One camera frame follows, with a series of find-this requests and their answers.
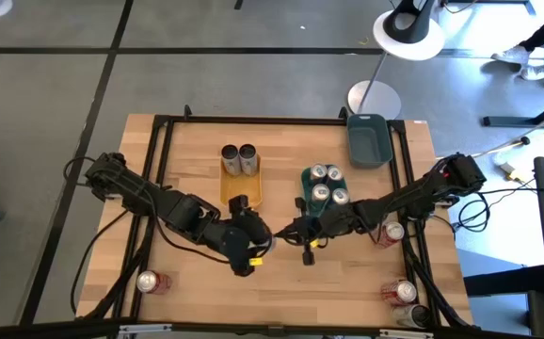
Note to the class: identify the red soda can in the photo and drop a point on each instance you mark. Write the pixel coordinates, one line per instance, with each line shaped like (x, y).
(393, 230)
(404, 292)
(148, 281)

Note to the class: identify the black metal rail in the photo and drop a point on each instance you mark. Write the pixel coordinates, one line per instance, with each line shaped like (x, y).
(41, 329)

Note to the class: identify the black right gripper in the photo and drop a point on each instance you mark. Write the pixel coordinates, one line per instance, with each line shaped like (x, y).
(324, 223)

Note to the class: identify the black desk leg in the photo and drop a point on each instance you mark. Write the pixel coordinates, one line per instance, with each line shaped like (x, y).
(512, 121)

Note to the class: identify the white round pedestal table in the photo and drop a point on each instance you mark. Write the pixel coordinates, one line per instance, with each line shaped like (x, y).
(413, 49)

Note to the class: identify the white power adapter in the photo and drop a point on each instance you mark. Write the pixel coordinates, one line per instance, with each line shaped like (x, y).
(507, 168)

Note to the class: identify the black metal table frame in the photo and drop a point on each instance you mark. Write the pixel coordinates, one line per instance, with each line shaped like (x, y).
(253, 120)

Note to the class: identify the yellow plastic bin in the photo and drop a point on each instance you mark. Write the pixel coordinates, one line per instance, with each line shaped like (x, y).
(244, 190)

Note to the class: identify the dark grey plastic bin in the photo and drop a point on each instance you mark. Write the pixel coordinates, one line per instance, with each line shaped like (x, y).
(368, 141)

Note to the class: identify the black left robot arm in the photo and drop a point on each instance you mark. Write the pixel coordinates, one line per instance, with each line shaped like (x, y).
(135, 193)

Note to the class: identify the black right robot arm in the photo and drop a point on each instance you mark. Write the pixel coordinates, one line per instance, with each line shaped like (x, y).
(418, 193)

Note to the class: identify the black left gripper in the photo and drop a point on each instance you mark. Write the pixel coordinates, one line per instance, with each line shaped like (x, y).
(244, 235)

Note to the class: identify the silver metal bracket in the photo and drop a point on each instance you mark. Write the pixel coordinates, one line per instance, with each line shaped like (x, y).
(406, 334)
(145, 328)

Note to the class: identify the person's white shoe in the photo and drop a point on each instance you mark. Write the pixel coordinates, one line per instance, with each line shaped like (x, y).
(538, 72)
(509, 55)

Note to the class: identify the teal plastic bin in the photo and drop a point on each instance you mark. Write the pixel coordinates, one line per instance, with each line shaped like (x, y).
(307, 183)

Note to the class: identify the black curved stand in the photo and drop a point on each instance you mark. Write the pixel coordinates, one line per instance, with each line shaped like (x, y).
(408, 28)

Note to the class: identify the black desk frame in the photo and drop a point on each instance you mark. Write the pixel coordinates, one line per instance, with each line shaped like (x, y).
(502, 282)

